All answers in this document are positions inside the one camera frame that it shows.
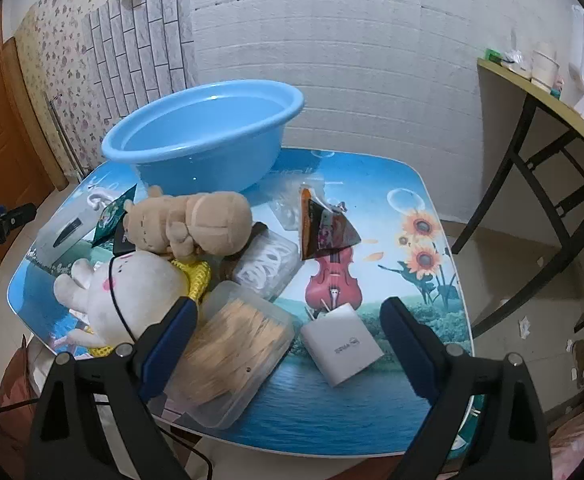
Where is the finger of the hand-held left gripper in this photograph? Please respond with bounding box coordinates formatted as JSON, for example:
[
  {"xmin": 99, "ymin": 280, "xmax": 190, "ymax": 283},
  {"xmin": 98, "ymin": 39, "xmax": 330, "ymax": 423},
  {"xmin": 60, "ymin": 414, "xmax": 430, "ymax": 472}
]
[{"xmin": 0, "ymin": 203, "xmax": 37, "ymax": 233}]

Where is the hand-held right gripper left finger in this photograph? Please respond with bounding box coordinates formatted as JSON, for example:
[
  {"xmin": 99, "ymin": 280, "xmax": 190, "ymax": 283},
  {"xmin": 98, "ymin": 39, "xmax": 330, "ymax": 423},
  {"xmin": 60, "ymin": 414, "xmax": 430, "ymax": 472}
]
[{"xmin": 24, "ymin": 296, "xmax": 200, "ymax": 480}]

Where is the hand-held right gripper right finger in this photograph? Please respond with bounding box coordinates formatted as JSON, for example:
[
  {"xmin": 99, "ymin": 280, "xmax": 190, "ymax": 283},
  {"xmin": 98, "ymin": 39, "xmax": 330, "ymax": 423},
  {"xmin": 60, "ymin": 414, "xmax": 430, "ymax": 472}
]
[{"xmin": 379, "ymin": 296, "xmax": 555, "ymax": 480}]

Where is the white pack with black item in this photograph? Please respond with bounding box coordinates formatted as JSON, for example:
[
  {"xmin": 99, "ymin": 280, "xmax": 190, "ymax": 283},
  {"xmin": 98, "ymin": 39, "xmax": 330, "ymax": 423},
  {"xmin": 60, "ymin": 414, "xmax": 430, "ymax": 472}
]
[{"xmin": 36, "ymin": 200, "xmax": 102, "ymax": 263}]

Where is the white plush toy yellow scarf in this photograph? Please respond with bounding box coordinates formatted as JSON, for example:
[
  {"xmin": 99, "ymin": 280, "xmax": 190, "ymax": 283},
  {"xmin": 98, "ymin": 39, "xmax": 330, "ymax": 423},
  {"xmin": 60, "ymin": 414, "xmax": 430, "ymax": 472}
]
[{"xmin": 53, "ymin": 250, "xmax": 213, "ymax": 361}]

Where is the clear box of toothpicks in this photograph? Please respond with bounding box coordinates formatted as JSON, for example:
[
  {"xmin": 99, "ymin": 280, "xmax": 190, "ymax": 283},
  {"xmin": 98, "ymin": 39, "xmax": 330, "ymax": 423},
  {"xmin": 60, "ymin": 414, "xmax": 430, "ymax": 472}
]
[{"xmin": 164, "ymin": 280, "xmax": 297, "ymax": 431}]

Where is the white charger block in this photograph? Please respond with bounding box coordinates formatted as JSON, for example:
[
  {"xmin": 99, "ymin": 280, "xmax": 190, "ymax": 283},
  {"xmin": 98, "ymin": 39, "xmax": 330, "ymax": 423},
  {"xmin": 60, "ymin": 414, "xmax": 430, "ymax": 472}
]
[{"xmin": 299, "ymin": 306, "xmax": 385, "ymax": 388}]

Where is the green packet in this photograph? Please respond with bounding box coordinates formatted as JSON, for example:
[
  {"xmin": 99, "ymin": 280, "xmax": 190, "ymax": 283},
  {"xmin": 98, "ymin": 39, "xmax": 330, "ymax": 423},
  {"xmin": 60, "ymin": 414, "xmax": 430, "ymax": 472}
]
[{"xmin": 92, "ymin": 183, "xmax": 138, "ymax": 248}]

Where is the clear box of cotton swabs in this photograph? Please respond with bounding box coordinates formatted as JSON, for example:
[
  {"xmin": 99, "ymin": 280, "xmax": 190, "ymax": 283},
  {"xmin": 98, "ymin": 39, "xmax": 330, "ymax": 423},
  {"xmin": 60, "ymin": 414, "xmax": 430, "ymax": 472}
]
[{"xmin": 229, "ymin": 232, "xmax": 305, "ymax": 303}]

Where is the brown plush toy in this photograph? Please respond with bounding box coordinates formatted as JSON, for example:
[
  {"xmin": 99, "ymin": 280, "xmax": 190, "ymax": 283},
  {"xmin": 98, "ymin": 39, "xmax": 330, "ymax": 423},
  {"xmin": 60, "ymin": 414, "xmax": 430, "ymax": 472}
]
[{"xmin": 122, "ymin": 185, "xmax": 253, "ymax": 261}]

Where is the orange black snack packet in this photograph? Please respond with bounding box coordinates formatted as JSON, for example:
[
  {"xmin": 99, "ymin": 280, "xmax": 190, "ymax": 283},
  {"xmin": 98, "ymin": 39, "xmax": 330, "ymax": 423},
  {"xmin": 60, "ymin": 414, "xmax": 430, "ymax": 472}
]
[{"xmin": 298, "ymin": 186, "xmax": 363, "ymax": 262}]

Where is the blue plastic basin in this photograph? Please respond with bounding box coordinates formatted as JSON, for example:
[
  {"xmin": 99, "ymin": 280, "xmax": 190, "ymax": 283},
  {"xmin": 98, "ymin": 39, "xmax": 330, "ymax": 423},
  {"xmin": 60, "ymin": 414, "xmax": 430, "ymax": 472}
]
[{"xmin": 100, "ymin": 79, "xmax": 305, "ymax": 196}]

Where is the clear plastic bag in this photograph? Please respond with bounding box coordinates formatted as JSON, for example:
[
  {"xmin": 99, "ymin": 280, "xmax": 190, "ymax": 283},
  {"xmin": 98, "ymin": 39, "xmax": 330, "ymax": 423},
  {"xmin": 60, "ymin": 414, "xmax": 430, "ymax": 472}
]
[{"xmin": 269, "ymin": 175, "xmax": 333, "ymax": 233}]

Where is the wooden door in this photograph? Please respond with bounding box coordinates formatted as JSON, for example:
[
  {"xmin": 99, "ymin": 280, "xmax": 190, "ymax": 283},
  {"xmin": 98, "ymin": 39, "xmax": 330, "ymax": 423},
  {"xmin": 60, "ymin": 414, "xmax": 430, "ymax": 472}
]
[{"xmin": 0, "ymin": 15, "xmax": 57, "ymax": 266}]

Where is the yellow desk with black legs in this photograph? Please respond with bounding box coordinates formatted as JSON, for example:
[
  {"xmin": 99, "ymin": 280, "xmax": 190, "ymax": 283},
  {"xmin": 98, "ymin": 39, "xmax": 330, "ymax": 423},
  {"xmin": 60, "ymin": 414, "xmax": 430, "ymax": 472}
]
[{"xmin": 452, "ymin": 57, "xmax": 584, "ymax": 346}]

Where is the white cup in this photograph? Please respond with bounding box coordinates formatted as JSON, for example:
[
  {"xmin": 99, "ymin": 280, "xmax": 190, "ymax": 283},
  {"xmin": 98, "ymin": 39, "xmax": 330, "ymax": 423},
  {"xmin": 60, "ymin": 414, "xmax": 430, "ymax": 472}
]
[{"xmin": 531, "ymin": 50, "xmax": 560, "ymax": 92}]

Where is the black cable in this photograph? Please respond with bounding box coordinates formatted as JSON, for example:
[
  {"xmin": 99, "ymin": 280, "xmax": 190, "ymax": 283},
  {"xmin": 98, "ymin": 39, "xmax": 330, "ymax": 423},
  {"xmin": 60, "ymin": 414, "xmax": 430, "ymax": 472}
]
[{"xmin": 0, "ymin": 395, "xmax": 213, "ymax": 480}]

